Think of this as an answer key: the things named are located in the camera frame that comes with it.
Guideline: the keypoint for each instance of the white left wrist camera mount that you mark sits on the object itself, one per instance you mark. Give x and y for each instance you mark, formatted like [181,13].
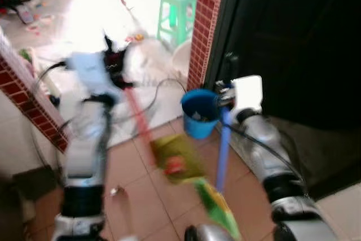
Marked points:
[91,74]

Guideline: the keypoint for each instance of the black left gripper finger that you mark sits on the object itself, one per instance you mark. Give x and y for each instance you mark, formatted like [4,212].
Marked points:
[108,43]

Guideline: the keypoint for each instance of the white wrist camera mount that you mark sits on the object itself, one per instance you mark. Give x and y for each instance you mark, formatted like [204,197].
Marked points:
[248,94]
[91,74]

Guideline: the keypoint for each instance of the blue plastic bucket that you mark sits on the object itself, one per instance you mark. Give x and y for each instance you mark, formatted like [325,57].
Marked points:
[198,114]

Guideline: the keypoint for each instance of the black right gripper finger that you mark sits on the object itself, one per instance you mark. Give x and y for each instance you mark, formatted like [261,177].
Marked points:
[230,66]

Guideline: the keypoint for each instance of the white plastic basin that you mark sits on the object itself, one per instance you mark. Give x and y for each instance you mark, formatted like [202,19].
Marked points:
[182,57]

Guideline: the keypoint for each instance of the dark wooden door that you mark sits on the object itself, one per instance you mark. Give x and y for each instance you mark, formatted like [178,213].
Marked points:
[293,43]

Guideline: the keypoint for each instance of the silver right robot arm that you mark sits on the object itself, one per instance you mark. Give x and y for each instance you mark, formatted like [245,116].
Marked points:
[276,162]

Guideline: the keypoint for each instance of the green plastic stool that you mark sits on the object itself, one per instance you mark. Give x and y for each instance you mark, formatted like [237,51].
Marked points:
[177,4]

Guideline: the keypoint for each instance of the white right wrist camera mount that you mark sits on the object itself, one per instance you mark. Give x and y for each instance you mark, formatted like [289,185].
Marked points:
[248,94]

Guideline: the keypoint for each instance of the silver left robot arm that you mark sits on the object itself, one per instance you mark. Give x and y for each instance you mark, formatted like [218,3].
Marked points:
[87,150]

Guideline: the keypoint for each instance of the small silver wrapper scrap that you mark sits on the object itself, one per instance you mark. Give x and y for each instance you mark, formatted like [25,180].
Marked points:
[117,191]

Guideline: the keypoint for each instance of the crumpled red wrapper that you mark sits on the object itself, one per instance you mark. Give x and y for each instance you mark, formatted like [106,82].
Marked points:
[176,165]

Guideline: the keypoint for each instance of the silver robot right knee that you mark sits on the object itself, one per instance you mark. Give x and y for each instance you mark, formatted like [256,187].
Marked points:
[204,233]

